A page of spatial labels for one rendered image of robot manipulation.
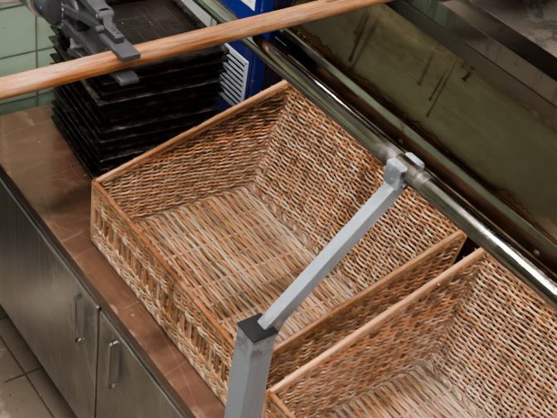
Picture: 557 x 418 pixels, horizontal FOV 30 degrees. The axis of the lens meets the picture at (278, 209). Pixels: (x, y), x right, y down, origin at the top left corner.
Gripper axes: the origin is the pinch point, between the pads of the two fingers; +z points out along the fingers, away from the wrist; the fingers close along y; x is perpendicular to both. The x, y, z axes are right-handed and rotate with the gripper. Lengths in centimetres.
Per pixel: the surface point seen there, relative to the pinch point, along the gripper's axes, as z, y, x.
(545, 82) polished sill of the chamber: 30, 2, -60
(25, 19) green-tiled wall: -123, 67, -43
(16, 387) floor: -45, 119, -3
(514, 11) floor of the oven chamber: 13, 1, -71
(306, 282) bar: 37.3, 17.4, -9.3
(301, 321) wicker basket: 13, 60, -35
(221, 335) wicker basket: 19, 46, -11
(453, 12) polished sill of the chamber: 8, 1, -61
